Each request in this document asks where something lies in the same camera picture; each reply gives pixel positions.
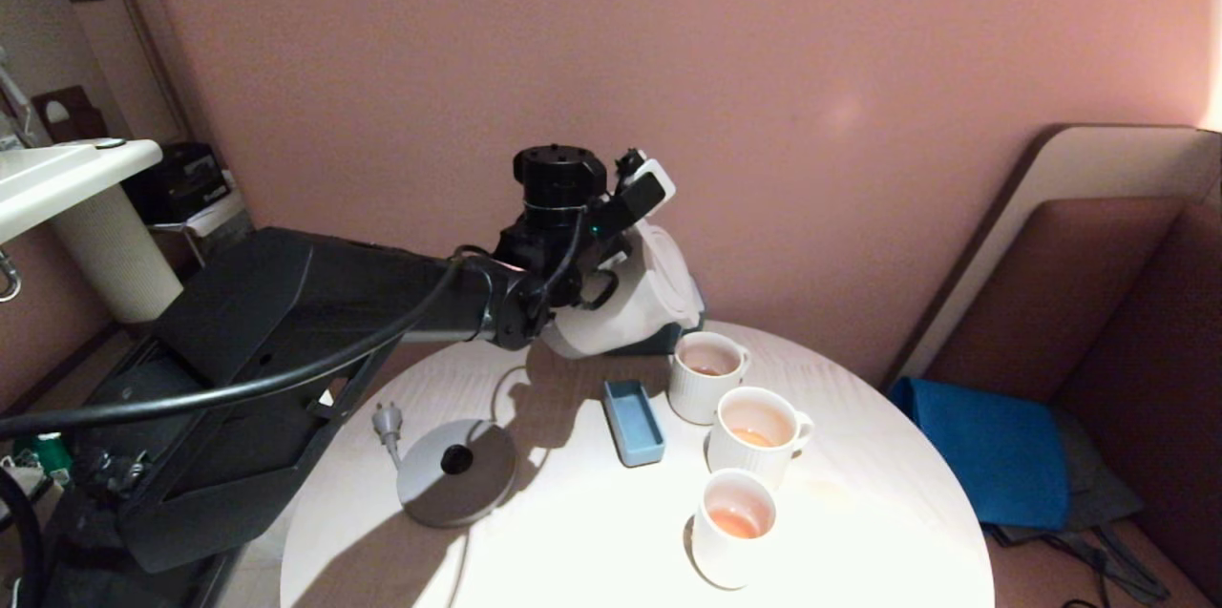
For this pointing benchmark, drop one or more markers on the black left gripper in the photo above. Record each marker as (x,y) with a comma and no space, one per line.
(590,264)

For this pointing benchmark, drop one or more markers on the white electric kettle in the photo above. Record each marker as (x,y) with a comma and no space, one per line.
(649,293)

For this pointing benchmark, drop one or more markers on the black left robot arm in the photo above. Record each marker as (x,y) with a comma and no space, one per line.
(286,303)

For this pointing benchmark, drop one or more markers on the grey-blue tissue box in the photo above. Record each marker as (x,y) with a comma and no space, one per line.
(692,339)

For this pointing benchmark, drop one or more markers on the blue rectangular tray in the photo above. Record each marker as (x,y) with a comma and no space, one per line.
(632,422)

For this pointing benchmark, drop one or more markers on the white ribbed mug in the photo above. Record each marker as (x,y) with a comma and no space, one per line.
(745,465)
(692,398)

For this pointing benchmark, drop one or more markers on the grey round kettle base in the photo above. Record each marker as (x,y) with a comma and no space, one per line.
(458,493)

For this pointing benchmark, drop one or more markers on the metal folding rack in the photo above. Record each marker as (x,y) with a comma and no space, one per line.
(215,217)

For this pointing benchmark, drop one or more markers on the black box appliance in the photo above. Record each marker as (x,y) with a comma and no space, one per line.
(181,186)

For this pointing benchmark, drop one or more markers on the blue fabric bag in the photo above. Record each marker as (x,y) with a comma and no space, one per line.
(993,455)

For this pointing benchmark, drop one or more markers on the brown upholstered cushion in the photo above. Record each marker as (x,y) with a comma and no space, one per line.
(1165,398)
(1069,303)

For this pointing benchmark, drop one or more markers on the small dark round disc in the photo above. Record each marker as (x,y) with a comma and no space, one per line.
(110,143)

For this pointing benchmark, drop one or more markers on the white leaning board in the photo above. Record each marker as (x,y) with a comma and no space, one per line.
(1079,164)

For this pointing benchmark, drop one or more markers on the brown wooden holder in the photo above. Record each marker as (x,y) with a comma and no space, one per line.
(81,121)

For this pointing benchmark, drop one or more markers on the grey fabric bag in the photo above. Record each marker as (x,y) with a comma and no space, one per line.
(1088,493)

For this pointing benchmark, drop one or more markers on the green bag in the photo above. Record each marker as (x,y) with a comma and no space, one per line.
(48,453)

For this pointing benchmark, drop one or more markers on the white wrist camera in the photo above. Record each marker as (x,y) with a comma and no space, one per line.
(654,177)

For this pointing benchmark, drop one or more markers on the grey wall-mounted fixture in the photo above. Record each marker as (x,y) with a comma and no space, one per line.
(11,102)

